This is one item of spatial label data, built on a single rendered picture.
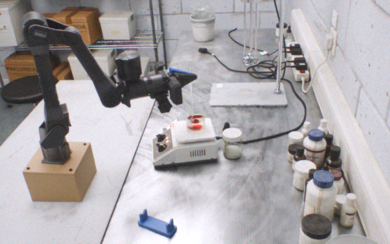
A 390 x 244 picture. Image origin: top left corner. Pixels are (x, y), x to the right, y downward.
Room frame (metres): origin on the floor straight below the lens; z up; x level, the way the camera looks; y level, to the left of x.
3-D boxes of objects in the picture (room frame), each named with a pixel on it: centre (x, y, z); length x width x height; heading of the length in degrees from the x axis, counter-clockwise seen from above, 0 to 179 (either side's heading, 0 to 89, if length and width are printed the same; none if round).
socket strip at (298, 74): (1.74, -0.46, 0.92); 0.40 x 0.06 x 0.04; 174
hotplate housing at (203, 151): (1.06, 0.05, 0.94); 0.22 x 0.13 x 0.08; 96
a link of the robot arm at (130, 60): (1.00, 0.21, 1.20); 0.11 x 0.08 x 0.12; 111
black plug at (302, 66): (1.59, -0.43, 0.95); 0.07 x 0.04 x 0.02; 84
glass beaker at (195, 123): (1.07, 0.02, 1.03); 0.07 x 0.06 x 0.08; 2
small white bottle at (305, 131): (1.08, -0.34, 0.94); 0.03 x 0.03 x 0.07
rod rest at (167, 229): (0.74, 0.12, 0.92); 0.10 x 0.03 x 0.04; 60
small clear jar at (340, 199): (0.76, -0.34, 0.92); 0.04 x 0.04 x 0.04
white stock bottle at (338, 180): (0.81, -0.34, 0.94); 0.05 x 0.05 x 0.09
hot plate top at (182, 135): (1.06, 0.02, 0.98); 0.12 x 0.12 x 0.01; 6
